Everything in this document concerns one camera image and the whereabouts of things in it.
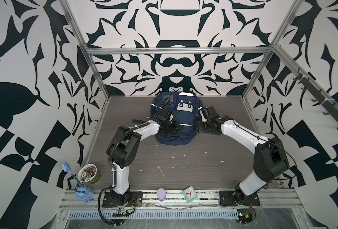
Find navy blue school backpack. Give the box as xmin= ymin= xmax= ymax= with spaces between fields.
xmin=149 ymin=92 xmax=202 ymax=146

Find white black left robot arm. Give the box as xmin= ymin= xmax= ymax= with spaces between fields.
xmin=106 ymin=108 xmax=181 ymax=198

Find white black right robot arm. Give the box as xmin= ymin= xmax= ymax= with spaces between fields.
xmin=199 ymin=106 xmax=290 ymax=203

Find purple small bottle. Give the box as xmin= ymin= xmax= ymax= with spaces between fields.
xmin=156 ymin=189 xmax=166 ymax=202

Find teal small alarm clock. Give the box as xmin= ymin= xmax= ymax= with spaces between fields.
xmin=182 ymin=186 xmax=198 ymax=203

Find green paper cup with items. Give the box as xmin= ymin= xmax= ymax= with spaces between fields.
xmin=77 ymin=164 xmax=101 ymax=184

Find small circuit board left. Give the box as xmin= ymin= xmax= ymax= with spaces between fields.
xmin=112 ymin=209 xmax=135 ymax=218

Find small circuit board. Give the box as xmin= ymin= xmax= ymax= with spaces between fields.
xmin=112 ymin=209 xmax=135 ymax=218
xmin=236 ymin=211 xmax=256 ymax=225

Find small circuit board right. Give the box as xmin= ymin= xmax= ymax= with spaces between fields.
xmin=236 ymin=211 xmax=256 ymax=225

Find light blue water bottle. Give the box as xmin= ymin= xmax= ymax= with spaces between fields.
xmin=62 ymin=161 xmax=94 ymax=202

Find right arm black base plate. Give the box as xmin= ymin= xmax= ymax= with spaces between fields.
xmin=219 ymin=191 xmax=261 ymax=207

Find white slotted cable duct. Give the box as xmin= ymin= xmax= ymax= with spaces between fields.
xmin=68 ymin=209 xmax=239 ymax=220

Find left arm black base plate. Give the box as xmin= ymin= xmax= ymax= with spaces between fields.
xmin=102 ymin=191 xmax=144 ymax=208

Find black corrugated cable conduit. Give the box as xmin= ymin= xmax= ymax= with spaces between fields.
xmin=97 ymin=185 xmax=118 ymax=226

